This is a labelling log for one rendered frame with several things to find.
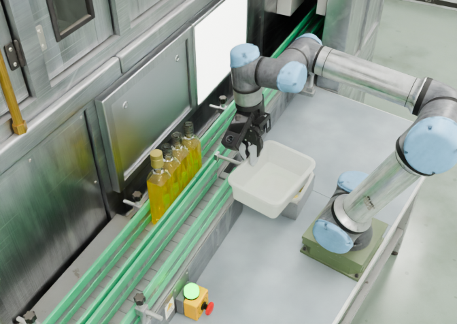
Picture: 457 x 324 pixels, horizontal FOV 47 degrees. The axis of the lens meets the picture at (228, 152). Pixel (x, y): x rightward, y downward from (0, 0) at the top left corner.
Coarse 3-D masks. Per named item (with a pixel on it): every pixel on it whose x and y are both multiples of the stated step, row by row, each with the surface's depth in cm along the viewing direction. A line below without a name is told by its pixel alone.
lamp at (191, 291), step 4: (188, 284) 151; (192, 284) 151; (184, 288) 150; (188, 288) 150; (192, 288) 150; (196, 288) 150; (184, 292) 150; (188, 292) 149; (192, 292) 149; (196, 292) 149; (184, 296) 151; (188, 296) 149; (192, 296) 149; (196, 296) 150
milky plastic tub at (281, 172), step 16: (272, 144) 156; (272, 160) 159; (288, 160) 156; (304, 160) 152; (240, 176) 149; (256, 176) 155; (272, 176) 155; (288, 176) 155; (304, 176) 145; (240, 192) 144; (256, 192) 151; (272, 192) 151; (288, 192) 141; (256, 208) 145; (272, 208) 140
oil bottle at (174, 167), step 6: (168, 162) 154; (174, 162) 155; (168, 168) 154; (174, 168) 155; (180, 168) 158; (174, 174) 156; (180, 174) 160; (174, 180) 157; (180, 180) 161; (174, 186) 158; (180, 186) 162; (174, 192) 160; (180, 192) 164; (174, 198) 161
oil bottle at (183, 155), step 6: (174, 150) 158; (180, 150) 158; (186, 150) 160; (174, 156) 158; (180, 156) 158; (186, 156) 160; (180, 162) 158; (186, 162) 161; (186, 168) 163; (186, 174) 164; (186, 180) 166
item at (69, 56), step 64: (0, 0) 105; (64, 0) 121; (128, 0) 143; (192, 0) 167; (256, 0) 222; (64, 64) 127; (128, 64) 145; (0, 128) 112; (64, 128) 133; (0, 192) 120; (64, 192) 142; (128, 192) 170; (0, 256) 126; (64, 256) 150; (0, 320) 132
